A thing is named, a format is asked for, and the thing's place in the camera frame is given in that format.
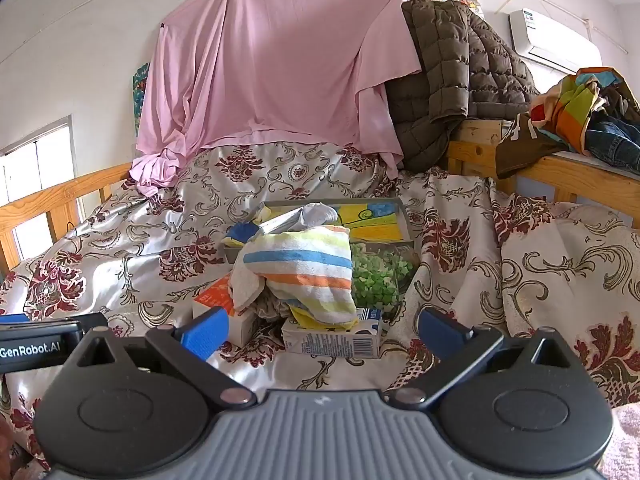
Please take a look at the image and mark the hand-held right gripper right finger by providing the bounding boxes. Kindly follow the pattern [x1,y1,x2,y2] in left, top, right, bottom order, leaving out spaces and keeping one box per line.
[390,307,583,406]

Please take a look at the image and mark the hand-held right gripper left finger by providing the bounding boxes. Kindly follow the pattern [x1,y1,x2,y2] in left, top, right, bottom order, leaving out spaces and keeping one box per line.
[65,307,256,407]

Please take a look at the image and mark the striped towel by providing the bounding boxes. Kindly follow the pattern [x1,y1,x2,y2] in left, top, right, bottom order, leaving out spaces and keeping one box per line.
[229,225,358,331]

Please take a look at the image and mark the grey tray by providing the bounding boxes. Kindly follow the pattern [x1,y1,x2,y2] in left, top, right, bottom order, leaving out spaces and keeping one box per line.
[222,199,416,263]

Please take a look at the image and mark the orange white box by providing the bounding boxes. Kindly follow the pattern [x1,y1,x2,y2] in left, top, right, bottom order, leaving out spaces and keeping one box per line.
[192,270,261,348]

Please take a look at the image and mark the bag of green pieces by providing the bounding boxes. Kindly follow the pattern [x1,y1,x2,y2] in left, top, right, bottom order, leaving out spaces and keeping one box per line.
[350,241,421,311]

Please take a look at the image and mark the blue white carton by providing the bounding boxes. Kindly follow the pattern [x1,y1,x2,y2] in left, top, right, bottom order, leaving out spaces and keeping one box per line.
[281,307,383,360]

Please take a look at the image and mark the floral satin blanket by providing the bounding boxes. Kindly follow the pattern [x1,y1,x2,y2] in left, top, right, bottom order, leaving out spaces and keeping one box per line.
[0,142,640,466]

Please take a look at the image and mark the window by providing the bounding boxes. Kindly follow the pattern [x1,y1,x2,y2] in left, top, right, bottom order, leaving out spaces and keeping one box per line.
[0,115,76,266]

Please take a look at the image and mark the grey knotted cloth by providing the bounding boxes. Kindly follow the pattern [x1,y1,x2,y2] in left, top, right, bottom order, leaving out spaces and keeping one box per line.
[297,202,341,233]

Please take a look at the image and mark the brown printed shirt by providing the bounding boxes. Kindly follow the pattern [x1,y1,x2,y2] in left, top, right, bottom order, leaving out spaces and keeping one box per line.
[495,112,571,180]

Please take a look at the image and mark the pink towel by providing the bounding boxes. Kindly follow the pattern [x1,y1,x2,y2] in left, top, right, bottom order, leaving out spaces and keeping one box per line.
[597,402,640,480]

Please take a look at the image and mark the brown quilted jacket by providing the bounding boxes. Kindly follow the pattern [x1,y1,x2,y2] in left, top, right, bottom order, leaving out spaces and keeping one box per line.
[385,0,541,173]

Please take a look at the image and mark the blue jeans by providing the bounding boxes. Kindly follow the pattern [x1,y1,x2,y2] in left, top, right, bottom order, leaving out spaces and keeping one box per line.
[582,110,640,176]

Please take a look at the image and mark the colourful patchwork cloth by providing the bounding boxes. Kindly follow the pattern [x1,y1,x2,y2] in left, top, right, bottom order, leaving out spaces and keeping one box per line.
[530,66,640,156]

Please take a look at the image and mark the pink bed sheet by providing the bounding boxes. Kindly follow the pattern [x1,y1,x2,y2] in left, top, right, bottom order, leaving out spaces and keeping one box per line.
[129,0,423,198]

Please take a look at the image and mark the white air conditioner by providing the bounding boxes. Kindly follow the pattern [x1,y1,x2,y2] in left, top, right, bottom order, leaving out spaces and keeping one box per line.
[509,7,601,75]

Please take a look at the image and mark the wooden bed rail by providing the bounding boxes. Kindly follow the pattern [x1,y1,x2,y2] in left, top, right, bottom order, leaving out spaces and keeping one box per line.
[0,162,133,271]

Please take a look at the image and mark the wooden bunk frame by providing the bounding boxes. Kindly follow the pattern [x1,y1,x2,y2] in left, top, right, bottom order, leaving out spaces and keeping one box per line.
[447,119,640,206]

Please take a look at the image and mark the small wall poster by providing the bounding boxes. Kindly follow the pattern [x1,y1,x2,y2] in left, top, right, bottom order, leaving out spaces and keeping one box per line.
[131,62,151,137]

